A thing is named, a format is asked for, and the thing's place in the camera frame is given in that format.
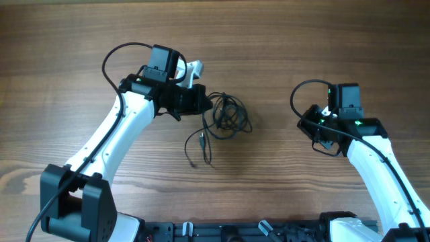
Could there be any black USB cable long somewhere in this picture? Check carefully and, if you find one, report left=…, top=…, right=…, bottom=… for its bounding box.
left=184, top=92, right=253, bottom=168

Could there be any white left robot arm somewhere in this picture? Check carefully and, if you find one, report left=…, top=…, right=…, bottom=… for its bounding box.
left=32, top=45, right=212, bottom=241

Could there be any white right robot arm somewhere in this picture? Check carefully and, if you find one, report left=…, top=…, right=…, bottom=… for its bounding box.
left=297, top=82, right=429, bottom=241

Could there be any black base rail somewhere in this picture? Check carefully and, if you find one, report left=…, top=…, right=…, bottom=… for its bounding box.
left=135, top=220, right=330, bottom=242

